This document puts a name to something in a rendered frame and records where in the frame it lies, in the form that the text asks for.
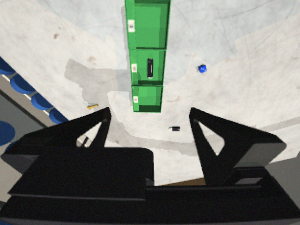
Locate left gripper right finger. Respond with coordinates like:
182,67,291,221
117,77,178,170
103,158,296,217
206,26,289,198
189,107,287,185

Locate blue die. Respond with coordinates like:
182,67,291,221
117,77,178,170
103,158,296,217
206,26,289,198
198,64,207,73

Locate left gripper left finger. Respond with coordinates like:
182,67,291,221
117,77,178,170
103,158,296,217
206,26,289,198
14,107,112,147

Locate black battery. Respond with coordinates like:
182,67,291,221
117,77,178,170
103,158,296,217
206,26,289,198
148,58,153,79

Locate green three-compartment bin rack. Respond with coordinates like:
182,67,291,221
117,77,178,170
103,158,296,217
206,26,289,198
124,0,171,113

